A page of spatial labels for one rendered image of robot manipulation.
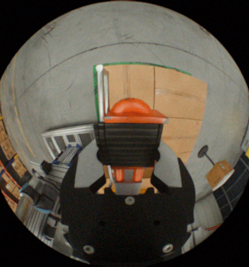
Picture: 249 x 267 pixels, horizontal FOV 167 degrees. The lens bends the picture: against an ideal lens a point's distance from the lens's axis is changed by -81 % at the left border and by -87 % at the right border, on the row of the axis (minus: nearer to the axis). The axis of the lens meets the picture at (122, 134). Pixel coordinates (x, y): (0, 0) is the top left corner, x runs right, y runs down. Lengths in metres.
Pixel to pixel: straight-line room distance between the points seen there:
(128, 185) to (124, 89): 0.58
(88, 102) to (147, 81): 0.91
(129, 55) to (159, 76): 0.71
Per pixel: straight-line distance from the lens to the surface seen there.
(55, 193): 0.76
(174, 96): 0.75
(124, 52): 1.33
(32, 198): 0.71
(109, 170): 0.15
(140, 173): 0.17
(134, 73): 0.66
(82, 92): 1.34
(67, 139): 1.45
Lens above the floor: 1.18
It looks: 62 degrees down
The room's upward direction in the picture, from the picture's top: 175 degrees counter-clockwise
